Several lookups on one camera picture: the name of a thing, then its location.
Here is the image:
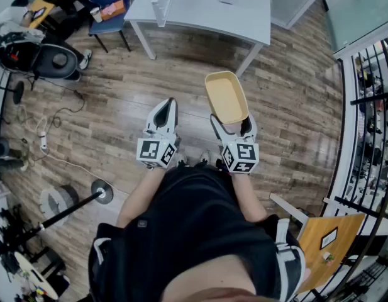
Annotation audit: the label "orange wooden board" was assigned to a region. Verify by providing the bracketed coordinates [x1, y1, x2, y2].
[294, 212, 367, 295]

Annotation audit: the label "round white side table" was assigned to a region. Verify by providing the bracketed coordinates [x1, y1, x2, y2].
[12, 251, 60, 300]

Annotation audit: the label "white floor cable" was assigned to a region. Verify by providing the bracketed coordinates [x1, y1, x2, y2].
[15, 104, 131, 198]

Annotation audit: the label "yellow plastic tray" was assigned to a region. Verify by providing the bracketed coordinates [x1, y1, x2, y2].
[204, 70, 250, 125]

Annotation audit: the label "black speaker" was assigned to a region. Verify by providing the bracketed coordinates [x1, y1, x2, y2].
[0, 136, 30, 174]

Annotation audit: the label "black pole stand round base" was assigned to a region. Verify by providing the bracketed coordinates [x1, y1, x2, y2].
[0, 179, 114, 260]

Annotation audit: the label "black stand with small base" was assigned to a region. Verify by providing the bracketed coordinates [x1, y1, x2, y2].
[0, 80, 25, 105]

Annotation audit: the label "person's right forearm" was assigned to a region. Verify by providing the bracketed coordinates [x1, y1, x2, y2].
[230, 172, 270, 223]

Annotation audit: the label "white bar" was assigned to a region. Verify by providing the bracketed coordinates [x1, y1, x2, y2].
[269, 193, 309, 230]

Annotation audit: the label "paper cup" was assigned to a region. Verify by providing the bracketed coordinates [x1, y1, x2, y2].
[89, 7, 104, 23]

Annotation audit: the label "small black picture frame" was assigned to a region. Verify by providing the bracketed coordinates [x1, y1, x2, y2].
[319, 226, 339, 251]

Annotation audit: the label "person's black clothing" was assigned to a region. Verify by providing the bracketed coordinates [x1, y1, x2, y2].
[87, 164, 308, 302]

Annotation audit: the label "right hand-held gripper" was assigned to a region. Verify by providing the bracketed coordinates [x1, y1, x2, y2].
[210, 113, 260, 174]

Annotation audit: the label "orange bag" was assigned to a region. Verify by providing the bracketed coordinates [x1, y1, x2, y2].
[101, 0, 127, 21]

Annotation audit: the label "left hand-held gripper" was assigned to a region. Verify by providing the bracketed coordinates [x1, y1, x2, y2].
[136, 98, 182, 171]

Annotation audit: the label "black floor cable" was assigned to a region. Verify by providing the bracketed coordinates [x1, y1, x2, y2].
[31, 74, 87, 129]

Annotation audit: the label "black metal railing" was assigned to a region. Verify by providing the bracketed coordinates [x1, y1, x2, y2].
[319, 33, 388, 302]

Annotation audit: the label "white power strip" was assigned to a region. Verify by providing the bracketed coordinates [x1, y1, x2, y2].
[39, 130, 50, 154]

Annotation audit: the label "yellow desk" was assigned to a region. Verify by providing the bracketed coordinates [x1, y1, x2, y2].
[27, 0, 55, 30]

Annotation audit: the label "person's left forearm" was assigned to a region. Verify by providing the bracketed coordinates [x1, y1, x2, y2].
[116, 167, 167, 229]

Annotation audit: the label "black bag with white rim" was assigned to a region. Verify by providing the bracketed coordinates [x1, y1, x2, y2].
[0, 32, 43, 74]

